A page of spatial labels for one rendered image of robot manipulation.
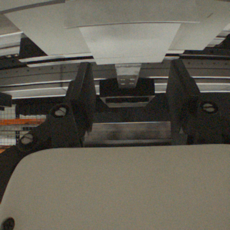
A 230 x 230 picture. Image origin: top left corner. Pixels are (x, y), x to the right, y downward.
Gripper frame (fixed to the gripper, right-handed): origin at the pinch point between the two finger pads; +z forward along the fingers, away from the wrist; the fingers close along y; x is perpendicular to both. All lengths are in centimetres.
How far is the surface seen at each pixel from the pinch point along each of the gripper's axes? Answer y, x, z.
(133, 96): 1.3, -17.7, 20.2
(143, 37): 1.5, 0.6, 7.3
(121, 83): -1.0, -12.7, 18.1
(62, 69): -16.1, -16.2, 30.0
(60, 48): -7.2, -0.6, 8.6
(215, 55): 23.8, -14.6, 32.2
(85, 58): -5.2, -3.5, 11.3
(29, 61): -13.1, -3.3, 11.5
